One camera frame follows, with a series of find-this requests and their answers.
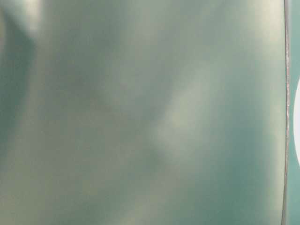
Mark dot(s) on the green table mat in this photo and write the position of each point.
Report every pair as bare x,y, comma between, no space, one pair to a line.
149,112

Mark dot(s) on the white round bowl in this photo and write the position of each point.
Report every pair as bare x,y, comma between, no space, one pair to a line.
296,122

